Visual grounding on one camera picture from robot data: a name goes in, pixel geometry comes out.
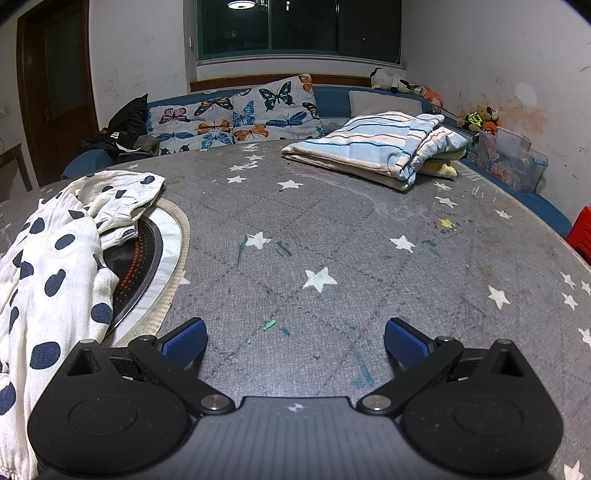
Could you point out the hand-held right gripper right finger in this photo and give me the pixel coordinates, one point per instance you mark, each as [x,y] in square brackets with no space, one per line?
[406,344]

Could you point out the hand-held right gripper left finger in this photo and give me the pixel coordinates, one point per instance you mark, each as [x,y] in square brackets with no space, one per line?
[187,341]

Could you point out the white polka dot garment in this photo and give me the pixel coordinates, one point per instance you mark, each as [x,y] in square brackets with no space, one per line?
[51,240]

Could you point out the black round cooktop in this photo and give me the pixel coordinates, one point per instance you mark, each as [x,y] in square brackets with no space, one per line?
[138,263]

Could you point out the white round cooktop surround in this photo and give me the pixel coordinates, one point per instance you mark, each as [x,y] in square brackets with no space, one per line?
[178,240]

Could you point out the grey star-print tablecloth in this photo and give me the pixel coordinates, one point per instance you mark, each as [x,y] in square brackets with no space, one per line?
[323,221]

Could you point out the yellow folded cloth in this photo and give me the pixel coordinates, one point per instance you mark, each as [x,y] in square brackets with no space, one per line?
[438,168]

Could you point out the grey folded cloth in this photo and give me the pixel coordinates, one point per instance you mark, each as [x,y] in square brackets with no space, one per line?
[145,145]

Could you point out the striped folded blanket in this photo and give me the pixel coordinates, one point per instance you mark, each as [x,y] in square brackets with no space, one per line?
[360,143]

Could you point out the red plastic stool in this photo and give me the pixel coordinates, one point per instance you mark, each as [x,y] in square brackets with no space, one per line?
[582,235]

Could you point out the clear plastic storage box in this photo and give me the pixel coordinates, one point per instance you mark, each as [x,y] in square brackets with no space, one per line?
[508,161]

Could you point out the long butterfly print pillow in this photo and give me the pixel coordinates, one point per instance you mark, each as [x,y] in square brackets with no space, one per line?
[194,122]

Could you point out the black jacket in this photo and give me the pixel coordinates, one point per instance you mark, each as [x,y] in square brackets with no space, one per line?
[127,115]

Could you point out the small teddy bear plush toys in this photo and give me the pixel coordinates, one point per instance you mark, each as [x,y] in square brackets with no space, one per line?
[478,117]

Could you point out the plain pale cushion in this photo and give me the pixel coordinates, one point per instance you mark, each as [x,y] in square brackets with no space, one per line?
[378,101]

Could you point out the colourful plush toy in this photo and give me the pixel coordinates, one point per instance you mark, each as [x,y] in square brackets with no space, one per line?
[429,96]

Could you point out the square butterfly print pillow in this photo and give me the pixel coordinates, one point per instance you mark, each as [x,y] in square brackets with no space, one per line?
[277,108]

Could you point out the wooden side table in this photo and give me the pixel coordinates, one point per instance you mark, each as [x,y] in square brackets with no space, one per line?
[18,157]

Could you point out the blue sofa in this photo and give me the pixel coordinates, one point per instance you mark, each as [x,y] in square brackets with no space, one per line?
[332,99]

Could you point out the black and white plush toy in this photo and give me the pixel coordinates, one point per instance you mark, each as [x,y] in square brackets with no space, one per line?
[383,78]

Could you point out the brown wooden door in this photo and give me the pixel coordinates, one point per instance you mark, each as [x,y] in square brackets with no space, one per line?
[64,69]

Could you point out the green-framed window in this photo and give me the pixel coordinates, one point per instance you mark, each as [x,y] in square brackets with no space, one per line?
[300,27]

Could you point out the brown wooden wall rail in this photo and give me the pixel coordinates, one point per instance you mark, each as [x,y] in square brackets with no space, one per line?
[231,83]

